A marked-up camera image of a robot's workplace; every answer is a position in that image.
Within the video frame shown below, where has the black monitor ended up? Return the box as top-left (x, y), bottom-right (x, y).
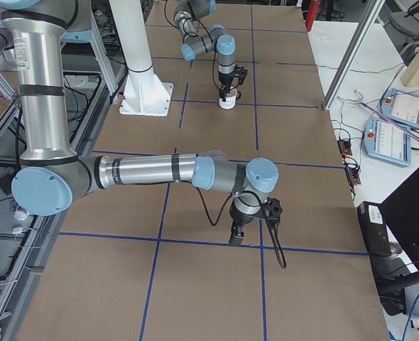
top-left (377, 167), bottom-right (419, 296)

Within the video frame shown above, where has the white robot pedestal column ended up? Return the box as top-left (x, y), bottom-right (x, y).
top-left (109, 0), bottom-right (173, 117)

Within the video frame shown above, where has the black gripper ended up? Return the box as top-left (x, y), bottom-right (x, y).
top-left (218, 71), bottom-right (236, 99)

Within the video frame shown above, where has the red cylinder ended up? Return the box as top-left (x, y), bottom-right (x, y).
top-left (305, 0), bottom-right (320, 32)

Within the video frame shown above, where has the near blue teach pendant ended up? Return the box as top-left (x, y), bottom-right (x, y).
top-left (363, 117), bottom-right (411, 167)

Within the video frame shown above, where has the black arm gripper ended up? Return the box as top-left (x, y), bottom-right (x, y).
top-left (228, 203), bottom-right (263, 247)

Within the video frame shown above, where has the blue teach pendant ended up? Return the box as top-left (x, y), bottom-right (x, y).
top-left (381, 88), bottom-right (419, 130)
top-left (363, 117), bottom-right (411, 167)

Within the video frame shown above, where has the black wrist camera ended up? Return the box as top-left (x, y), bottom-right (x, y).
top-left (234, 65), bottom-right (248, 87)
top-left (262, 197), bottom-right (283, 224)

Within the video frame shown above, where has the far blue teach pendant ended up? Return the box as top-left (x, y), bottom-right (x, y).
top-left (381, 88), bottom-right (419, 130)

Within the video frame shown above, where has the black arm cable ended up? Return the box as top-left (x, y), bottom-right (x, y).
top-left (195, 184), bottom-right (288, 269)

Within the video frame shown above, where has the grey aluminium frame post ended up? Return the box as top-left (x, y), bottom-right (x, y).
top-left (322, 0), bottom-right (386, 110)

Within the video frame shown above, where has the white smiley face mug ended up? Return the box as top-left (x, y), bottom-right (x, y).
top-left (219, 87), bottom-right (241, 110)

